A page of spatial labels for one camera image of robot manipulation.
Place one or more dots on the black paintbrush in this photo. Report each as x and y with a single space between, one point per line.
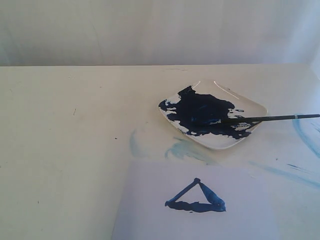
252 119

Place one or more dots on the white square paint plate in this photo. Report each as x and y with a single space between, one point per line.
191 108

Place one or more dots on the white paper sheet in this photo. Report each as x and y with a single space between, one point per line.
163 200

